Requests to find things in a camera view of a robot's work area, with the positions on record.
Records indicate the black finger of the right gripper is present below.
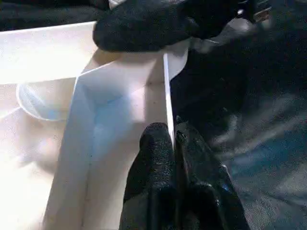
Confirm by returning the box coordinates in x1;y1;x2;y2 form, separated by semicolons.
92;0;240;52

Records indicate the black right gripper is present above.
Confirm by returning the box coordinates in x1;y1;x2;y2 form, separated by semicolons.
236;0;274;24

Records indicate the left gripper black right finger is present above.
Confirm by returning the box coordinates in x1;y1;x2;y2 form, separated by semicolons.
175;116;251;230

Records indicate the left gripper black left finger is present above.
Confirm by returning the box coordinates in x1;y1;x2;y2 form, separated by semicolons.
119;122;178;230

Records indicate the white plastic table top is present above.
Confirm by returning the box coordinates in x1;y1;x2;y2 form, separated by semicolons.
0;21;190;230

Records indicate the black cloth mat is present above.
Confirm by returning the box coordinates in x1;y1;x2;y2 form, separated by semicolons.
0;0;307;230

